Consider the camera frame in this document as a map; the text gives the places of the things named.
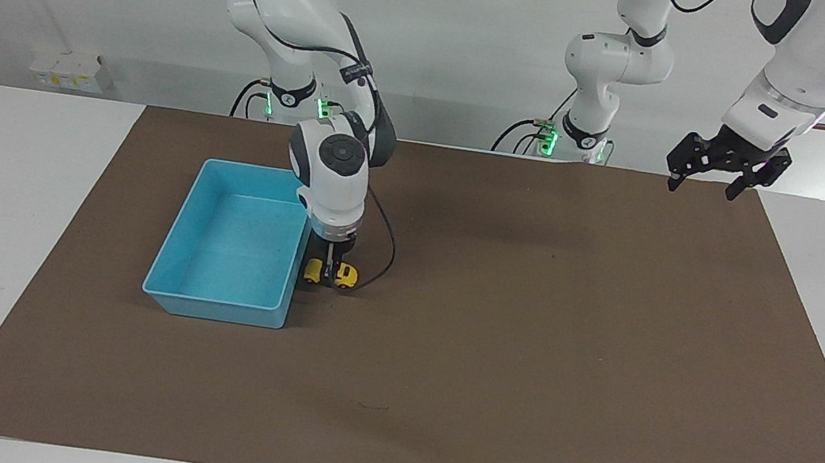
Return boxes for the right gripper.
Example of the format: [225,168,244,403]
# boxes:
[307,230,359,265]

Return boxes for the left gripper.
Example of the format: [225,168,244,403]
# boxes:
[662,119,797,209]

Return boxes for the yellow toy beetle car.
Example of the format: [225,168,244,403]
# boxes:
[302,256,361,292]

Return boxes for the light blue plastic bin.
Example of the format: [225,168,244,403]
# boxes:
[139,152,320,333]

